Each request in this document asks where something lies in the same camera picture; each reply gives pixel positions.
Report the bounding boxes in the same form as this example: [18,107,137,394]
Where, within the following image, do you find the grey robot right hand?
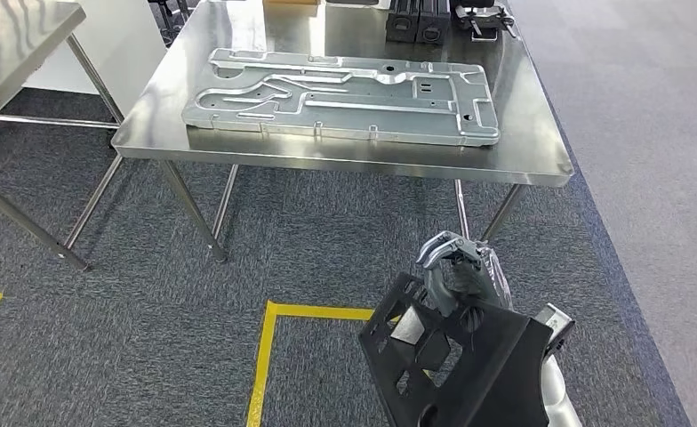
[416,230,515,317]

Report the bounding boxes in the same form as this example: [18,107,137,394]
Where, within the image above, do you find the black plastic panel part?
[358,272,555,427]

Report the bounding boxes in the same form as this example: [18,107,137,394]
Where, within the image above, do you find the stainless steel workbench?
[110,0,575,264]

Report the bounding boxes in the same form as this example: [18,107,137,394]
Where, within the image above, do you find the large stamped metal plate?
[180,48,501,148]

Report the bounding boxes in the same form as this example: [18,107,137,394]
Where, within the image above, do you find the black clamp tool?
[451,0,517,43]

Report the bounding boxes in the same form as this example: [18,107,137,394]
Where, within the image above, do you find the black stool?
[148,0,194,47]

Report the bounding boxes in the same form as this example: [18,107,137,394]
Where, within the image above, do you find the white cabinet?
[23,0,168,119]

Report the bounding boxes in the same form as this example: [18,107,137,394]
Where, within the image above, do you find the stainless steel side table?
[0,0,126,272]

